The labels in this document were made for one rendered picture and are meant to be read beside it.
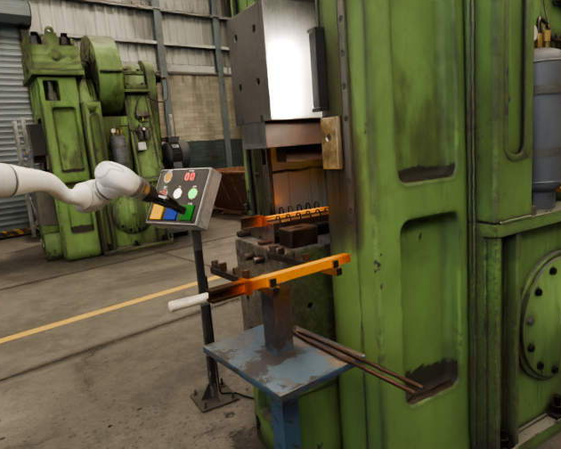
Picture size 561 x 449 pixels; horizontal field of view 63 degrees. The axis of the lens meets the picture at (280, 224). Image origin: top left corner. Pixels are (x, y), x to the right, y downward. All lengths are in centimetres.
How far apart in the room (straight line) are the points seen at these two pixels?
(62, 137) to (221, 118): 552
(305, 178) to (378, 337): 83
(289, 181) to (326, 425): 101
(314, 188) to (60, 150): 473
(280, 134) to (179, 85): 916
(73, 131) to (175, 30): 534
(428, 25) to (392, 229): 69
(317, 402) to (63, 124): 528
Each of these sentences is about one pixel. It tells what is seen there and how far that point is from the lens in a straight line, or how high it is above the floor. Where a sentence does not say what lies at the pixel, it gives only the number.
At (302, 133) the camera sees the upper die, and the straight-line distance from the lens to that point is 176.
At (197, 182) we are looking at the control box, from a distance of 215.
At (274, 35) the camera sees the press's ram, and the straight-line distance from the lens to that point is 170.
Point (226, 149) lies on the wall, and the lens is 1130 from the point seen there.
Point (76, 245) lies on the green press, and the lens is 647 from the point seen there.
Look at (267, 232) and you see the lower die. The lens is 176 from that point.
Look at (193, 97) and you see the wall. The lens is 1096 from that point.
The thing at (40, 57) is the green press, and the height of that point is 250.
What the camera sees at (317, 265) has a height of 96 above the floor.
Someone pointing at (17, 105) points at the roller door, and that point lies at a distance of 956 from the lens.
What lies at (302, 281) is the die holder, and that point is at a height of 80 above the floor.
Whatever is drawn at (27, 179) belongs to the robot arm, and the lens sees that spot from 156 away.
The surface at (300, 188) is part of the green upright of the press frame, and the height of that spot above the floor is 108.
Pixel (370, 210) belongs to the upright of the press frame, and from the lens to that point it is 147.
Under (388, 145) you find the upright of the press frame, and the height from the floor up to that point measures 125.
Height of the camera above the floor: 129
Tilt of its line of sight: 10 degrees down
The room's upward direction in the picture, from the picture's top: 5 degrees counter-clockwise
